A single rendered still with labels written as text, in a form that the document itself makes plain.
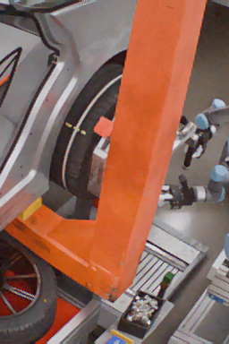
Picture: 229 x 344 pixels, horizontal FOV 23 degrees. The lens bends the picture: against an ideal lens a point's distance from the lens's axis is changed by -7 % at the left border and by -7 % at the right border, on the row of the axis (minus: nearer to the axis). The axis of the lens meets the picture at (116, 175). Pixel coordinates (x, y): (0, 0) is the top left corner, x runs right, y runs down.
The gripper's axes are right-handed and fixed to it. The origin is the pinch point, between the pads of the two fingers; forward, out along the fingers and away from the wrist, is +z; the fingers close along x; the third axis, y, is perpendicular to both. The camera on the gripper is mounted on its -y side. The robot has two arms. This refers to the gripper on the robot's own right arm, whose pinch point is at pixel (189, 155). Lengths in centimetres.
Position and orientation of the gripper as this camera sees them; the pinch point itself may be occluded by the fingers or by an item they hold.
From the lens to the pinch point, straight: 277.0
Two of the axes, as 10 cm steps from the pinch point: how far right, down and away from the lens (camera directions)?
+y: 1.4, -7.2, -6.8
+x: 8.2, 4.6, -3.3
